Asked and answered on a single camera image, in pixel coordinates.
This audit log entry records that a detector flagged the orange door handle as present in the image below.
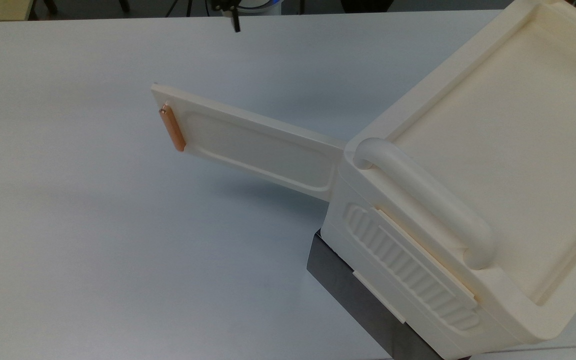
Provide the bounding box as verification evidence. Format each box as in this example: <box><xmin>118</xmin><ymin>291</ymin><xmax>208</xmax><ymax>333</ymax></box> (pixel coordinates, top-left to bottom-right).
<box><xmin>159</xmin><ymin>101</ymin><xmax>187</xmax><ymax>153</ymax></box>

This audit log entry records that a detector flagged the cream cabinet door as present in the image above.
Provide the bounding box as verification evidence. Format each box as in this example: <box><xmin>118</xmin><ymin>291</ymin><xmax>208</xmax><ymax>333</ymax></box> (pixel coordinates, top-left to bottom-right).
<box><xmin>150</xmin><ymin>83</ymin><xmax>346</xmax><ymax>202</ymax></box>

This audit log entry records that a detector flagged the cream cabinet carry handle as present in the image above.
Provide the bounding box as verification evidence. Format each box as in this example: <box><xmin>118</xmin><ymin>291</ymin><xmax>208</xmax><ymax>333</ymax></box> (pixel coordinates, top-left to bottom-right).
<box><xmin>352</xmin><ymin>137</ymin><xmax>497</xmax><ymax>271</ymax></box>

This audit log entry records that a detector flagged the cream plastic storage cabinet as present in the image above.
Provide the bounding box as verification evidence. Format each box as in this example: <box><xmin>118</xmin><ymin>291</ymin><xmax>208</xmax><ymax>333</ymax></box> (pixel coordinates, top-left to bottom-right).
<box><xmin>320</xmin><ymin>0</ymin><xmax>576</xmax><ymax>360</ymax></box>

